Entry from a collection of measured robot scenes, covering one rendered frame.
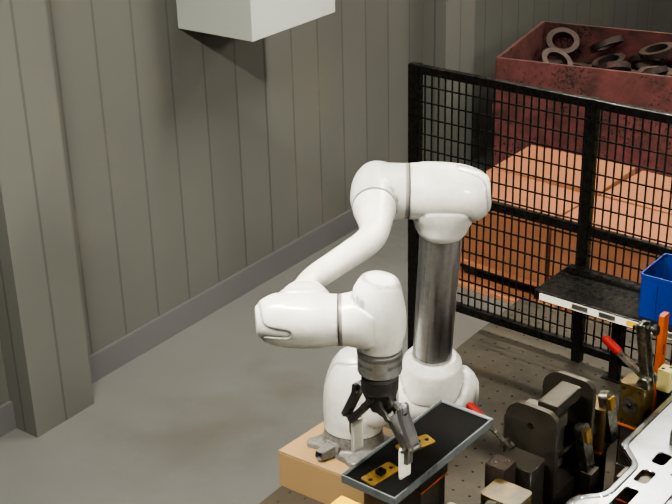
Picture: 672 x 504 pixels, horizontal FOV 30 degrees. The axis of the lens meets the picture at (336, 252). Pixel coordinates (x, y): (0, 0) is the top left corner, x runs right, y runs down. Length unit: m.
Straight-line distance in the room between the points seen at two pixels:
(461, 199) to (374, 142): 3.75
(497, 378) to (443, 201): 1.11
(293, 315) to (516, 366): 1.64
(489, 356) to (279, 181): 2.27
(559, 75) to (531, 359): 3.04
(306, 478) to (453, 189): 0.91
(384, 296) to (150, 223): 3.07
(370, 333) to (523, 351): 1.67
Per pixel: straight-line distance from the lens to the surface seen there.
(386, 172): 2.88
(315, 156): 6.19
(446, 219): 2.89
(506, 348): 4.03
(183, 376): 5.31
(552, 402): 2.83
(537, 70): 6.82
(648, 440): 3.08
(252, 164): 5.80
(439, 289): 3.03
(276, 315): 2.39
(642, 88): 6.69
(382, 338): 2.40
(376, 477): 2.61
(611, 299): 3.64
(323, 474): 3.27
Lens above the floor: 2.66
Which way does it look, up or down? 25 degrees down
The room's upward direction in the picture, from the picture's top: 1 degrees counter-clockwise
